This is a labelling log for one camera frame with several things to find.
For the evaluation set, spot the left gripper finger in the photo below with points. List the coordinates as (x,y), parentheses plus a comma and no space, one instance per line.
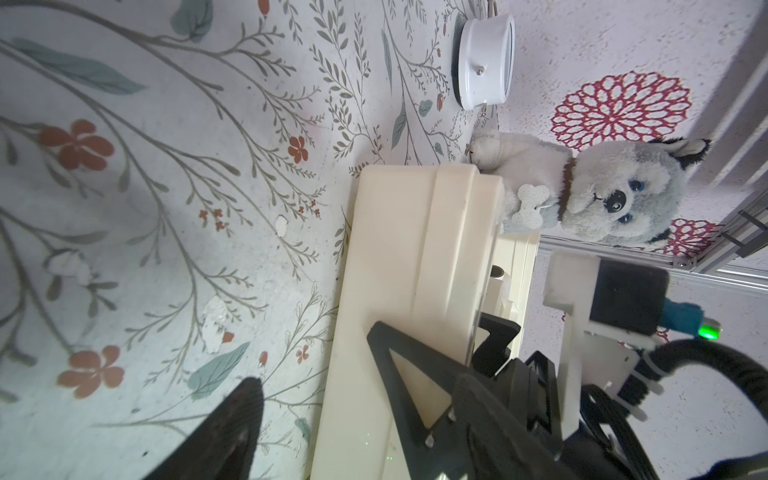
(223,446)

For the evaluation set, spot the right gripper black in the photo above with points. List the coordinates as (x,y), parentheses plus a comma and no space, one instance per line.
(509,426)

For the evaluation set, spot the cream wrap dispenser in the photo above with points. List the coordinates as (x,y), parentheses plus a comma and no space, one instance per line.
(508,289)
(418,260)

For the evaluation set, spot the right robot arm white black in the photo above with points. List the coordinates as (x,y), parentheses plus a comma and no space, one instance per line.
(692,408)

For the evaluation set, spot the grey husky plush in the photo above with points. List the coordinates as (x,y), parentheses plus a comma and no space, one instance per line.
(615,193)

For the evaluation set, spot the floral table mat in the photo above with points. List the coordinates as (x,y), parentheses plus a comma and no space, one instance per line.
(176,204)

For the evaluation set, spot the small white round clock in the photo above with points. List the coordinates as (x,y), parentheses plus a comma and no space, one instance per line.
(485,61)

